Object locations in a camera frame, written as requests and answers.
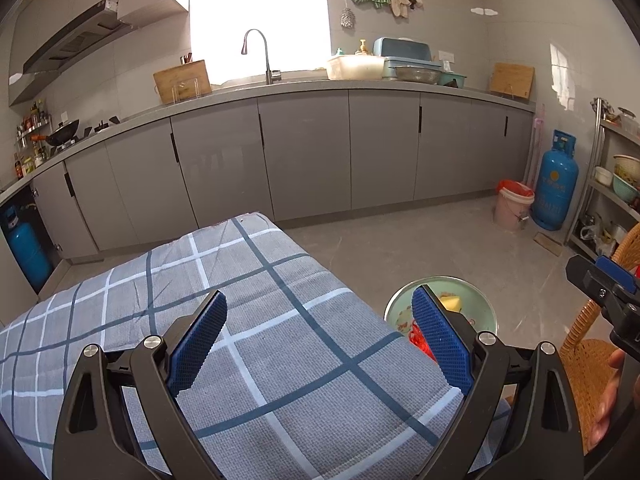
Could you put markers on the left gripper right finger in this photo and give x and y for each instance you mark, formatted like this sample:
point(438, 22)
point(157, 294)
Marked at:
point(542, 439)

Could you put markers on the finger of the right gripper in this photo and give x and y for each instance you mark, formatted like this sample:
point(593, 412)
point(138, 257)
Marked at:
point(617, 273)
point(597, 286)

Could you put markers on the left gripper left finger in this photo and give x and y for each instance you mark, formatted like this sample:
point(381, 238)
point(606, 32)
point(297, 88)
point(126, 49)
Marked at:
point(95, 437)

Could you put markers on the yellow sponge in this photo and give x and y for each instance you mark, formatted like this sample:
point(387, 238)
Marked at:
point(451, 302)

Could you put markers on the red foam fruit net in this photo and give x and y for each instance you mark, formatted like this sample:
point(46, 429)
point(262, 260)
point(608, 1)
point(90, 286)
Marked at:
point(417, 338)

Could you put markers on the green round trash basin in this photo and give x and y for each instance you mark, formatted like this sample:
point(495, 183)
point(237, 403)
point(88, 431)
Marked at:
point(455, 294)

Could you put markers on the grey kitchen cabinets counter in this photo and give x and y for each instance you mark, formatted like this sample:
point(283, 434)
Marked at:
point(291, 151)

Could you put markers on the person right hand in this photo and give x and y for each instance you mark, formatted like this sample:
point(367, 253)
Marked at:
point(607, 401)

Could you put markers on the wicker chair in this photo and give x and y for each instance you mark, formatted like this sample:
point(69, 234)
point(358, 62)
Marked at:
point(540, 304)

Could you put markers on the metal shelf rack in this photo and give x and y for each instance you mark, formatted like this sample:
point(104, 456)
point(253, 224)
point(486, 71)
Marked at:
point(608, 205)

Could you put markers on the blue gas cylinder right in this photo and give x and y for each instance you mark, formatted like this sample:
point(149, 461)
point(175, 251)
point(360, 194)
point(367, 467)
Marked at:
point(556, 182)

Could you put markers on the pink bucket red lid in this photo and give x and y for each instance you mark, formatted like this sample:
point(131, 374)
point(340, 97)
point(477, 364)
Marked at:
point(512, 209)

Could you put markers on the blue gas cylinder under counter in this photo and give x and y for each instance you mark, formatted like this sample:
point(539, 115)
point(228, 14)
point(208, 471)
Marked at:
point(26, 248)

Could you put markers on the wooden cutting board right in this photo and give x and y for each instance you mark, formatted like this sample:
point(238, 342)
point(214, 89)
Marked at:
point(514, 80)

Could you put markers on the wooden cutting board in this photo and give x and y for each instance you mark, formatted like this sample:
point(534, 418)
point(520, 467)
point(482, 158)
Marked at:
point(514, 80)
point(181, 83)

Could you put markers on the blue plaid tablecloth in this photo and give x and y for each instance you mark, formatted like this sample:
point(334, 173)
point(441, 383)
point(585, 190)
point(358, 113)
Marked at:
point(305, 381)

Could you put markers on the teal small basket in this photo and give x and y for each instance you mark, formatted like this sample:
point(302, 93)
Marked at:
point(451, 80)

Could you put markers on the blue dish rack box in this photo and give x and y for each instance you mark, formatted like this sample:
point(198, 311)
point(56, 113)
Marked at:
point(407, 60)

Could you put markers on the black wok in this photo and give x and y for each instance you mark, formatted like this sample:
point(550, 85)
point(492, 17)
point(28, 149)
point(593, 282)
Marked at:
point(63, 134)

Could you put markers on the spice rack with bottles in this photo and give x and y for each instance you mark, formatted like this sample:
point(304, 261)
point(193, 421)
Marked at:
point(31, 147)

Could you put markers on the white plastic container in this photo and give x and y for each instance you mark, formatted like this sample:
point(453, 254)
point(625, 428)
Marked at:
point(355, 67)

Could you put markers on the beige hanging gloves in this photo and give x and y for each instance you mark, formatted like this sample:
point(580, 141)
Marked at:
point(401, 8)

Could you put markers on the hanging steel scrubber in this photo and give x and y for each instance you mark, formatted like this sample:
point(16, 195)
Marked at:
point(348, 18)

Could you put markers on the wooden cutting board left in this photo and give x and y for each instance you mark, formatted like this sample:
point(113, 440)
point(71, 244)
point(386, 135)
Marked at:
point(181, 83)

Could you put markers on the range hood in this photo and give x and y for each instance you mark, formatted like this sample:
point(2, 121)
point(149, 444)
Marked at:
point(90, 30)

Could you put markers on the pink mop handle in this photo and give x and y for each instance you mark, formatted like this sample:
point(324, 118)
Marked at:
point(534, 141)

